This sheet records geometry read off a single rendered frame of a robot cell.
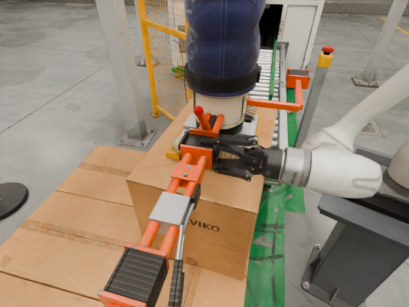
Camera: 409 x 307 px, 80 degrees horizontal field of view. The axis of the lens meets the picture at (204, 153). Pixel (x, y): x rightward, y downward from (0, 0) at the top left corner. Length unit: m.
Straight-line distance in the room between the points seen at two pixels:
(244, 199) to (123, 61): 1.74
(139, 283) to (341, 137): 0.58
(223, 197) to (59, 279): 0.71
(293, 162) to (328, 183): 0.08
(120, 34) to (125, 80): 0.36
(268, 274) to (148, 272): 1.29
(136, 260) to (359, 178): 0.47
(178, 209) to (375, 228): 0.74
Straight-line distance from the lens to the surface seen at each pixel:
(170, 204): 0.49
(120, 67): 2.25
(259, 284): 1.63
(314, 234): 1.90
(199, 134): 0.66
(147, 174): 0.78
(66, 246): 1.21
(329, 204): 1.04
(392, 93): 0.71
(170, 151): 0.82
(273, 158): 0.58
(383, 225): 1.07
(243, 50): 0.70
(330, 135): 0.73
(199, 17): 0.68
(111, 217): 1.22
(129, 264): 0.43
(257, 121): 0.98
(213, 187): 0.72
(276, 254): 1.73
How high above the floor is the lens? 1.47
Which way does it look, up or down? 39 degrees down
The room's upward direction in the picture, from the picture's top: straight up
